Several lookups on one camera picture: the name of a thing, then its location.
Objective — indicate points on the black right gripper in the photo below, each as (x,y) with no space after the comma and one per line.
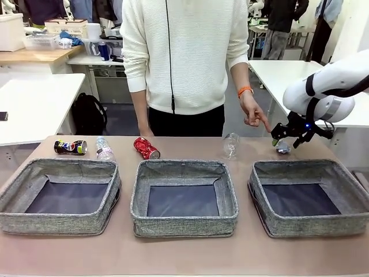
(298,125)

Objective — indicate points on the white paper ball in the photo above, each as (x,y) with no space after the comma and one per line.
(283,147)

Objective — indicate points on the crushed black Pepsi can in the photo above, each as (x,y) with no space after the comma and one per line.
(69,147)

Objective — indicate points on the clear bottle with pink label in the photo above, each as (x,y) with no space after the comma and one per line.
(104,151)

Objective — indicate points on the crushed red cola can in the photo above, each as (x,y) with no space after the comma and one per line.
(144,147)

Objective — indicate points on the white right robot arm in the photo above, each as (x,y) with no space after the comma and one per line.
(331,75)

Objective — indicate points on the person's left forearm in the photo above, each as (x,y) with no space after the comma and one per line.
(240,76)

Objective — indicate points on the person's right forearm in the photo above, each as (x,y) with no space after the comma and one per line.
(141,112)

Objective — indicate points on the person's left hand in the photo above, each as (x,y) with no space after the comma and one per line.
(252,111)

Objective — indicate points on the person's right hand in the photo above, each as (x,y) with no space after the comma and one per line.
(147,133)

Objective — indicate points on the clear crushed plastic bottle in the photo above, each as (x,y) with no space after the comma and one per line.
(231,147)

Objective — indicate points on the orange wristband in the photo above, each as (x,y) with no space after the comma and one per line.
(245,91)

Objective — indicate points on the wooden top table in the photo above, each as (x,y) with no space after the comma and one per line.
(29,56)

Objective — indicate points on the white plastic mesh basket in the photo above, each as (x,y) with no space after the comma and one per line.
(40,43)

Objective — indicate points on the large white storage box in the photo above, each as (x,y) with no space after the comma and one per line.
(11,33)

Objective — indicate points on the black backpack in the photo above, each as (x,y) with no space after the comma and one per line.
(88,115)

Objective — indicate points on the grey fabric basket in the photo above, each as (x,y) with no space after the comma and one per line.
(184,226)
(311,226)
(57,222)

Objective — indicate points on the white printed packet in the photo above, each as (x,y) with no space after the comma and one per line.
(64,44)

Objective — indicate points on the bystander in light blue shirt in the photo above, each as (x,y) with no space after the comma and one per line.
(323,43)

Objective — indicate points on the white table with metal legs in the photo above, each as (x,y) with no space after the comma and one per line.
(86,60)

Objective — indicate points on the person's black trousers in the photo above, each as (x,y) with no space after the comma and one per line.
(187,124)

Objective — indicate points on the blue cloth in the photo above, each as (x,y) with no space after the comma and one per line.
(76,41)

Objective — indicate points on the white box with wooden rim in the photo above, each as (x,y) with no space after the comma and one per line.
(66,29)

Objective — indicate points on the bystander in dark jacket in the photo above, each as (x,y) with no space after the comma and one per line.
(282,17)

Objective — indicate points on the dark blue bottle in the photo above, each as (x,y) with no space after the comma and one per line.
(103,52)

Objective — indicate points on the white cylinder roll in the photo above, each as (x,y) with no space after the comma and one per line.
(93,31)

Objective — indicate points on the small black device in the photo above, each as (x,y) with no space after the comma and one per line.
(118,59)

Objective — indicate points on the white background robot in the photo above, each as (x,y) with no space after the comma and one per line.
(256,8)

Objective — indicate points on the clear plastic storage bin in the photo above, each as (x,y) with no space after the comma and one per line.
(115,46)

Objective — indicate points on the dark hanging coat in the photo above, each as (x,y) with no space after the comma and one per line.
(106,11)

